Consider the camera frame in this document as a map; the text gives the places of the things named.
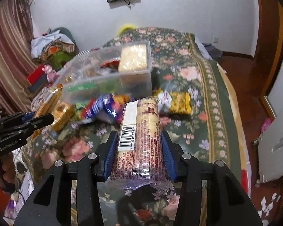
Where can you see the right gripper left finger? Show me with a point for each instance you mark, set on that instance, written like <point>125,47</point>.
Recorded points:
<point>50,203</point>

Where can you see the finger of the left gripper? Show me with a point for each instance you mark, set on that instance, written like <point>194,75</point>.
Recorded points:
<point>26,127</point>
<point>15,119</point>

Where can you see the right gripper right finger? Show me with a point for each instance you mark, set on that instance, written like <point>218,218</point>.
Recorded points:
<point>227,202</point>

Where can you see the long biscuit pack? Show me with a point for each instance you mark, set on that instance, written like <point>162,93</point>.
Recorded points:
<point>139,158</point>

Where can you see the green clip bread bag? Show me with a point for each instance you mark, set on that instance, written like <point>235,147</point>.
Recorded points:
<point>102,84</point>

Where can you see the red snack pack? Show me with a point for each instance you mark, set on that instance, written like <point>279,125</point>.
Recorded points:
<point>113,64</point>

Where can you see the noodle block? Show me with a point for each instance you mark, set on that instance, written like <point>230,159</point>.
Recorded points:
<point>133,57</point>

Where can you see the red box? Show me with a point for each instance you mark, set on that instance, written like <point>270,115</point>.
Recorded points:
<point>37,75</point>

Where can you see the gold cracker pack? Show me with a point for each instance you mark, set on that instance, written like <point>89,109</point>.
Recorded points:
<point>61,111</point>

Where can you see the dark grey box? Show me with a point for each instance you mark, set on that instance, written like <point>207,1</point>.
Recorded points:
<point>39,83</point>

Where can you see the pink plush toy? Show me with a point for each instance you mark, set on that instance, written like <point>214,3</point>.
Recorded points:
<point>50,73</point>

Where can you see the striped red curtain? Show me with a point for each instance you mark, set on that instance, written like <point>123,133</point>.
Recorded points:
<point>15,55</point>

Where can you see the pile of clothes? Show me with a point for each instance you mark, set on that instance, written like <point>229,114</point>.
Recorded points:
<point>54,49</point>

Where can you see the blue snack bag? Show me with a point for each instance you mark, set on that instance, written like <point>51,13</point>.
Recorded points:
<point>107,108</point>

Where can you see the floral green bedspread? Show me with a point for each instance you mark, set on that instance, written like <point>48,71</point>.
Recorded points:
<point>197,107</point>

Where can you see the yellow white snack bag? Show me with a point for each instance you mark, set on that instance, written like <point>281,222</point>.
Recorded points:
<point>170,102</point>

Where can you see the clear plastic storage box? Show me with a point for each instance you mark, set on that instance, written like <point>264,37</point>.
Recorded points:
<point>136,84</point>

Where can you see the yellow foam tube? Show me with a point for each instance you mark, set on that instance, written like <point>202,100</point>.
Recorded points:
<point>126,27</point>

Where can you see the wooden wardrobe frame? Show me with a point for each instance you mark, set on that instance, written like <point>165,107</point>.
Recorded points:
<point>269,50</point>

